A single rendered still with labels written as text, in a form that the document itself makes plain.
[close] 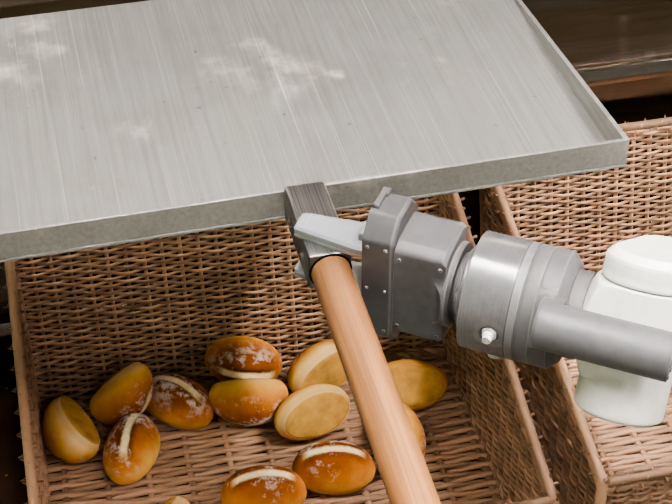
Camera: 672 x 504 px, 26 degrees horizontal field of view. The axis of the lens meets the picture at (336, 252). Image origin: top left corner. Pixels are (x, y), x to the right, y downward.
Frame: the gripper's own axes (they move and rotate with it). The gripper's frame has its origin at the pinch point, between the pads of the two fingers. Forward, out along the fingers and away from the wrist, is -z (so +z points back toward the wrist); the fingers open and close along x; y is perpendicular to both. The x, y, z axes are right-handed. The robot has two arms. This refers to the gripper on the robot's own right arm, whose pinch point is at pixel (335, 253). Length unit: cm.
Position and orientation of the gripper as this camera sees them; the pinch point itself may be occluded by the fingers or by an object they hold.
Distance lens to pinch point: 110.1
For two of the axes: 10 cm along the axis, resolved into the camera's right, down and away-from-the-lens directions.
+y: -3.6, 6.0, -7.1
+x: 0.0, -7.6, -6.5
